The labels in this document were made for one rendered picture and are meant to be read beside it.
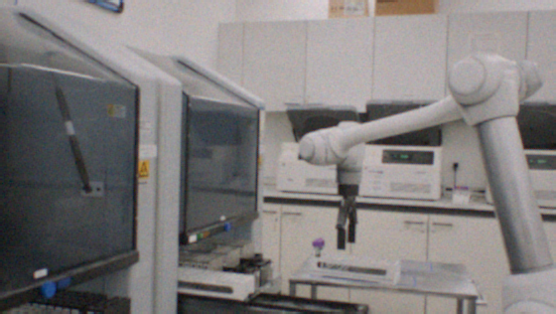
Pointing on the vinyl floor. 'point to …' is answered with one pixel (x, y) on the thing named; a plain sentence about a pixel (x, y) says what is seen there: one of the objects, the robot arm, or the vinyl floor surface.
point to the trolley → (436, 284)
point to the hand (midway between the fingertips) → (347, 242)
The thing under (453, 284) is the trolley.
